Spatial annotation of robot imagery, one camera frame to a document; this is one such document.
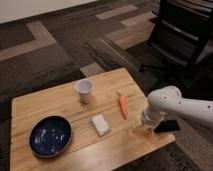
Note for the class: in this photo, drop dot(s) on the orange carrot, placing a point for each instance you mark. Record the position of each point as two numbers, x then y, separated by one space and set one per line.
123 105

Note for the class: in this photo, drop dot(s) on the white rectangular eraser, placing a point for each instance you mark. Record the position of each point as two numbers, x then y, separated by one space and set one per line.
100 124

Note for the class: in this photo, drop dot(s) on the black office chair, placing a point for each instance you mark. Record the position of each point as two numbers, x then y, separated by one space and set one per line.
180 34

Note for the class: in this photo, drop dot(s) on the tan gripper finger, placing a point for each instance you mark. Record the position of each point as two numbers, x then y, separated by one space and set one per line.
138 122

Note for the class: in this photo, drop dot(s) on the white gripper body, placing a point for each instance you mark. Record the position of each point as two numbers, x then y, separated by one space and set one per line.
152 118

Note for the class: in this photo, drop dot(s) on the white paper cup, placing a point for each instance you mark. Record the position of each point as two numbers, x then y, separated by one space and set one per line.
84 88

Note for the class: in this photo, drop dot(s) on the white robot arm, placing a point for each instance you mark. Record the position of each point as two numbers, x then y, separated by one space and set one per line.
169 100

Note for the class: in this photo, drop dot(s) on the dark blue bowl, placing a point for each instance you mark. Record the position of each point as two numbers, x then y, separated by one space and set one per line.
50 136

